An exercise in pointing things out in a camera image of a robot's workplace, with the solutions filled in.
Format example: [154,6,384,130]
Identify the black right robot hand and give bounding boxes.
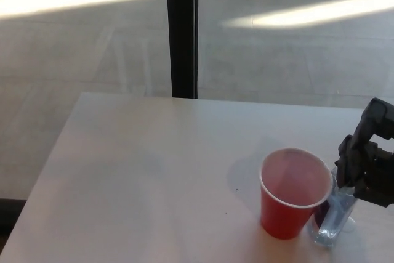
[334,97,394,208]

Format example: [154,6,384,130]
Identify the clear pump soap bottle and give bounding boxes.
[308,166,360,241]

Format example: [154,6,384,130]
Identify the red plastic cup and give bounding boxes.
[257,147,334,240]

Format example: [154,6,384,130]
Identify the black window frame post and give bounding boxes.
[165,0,199,99]

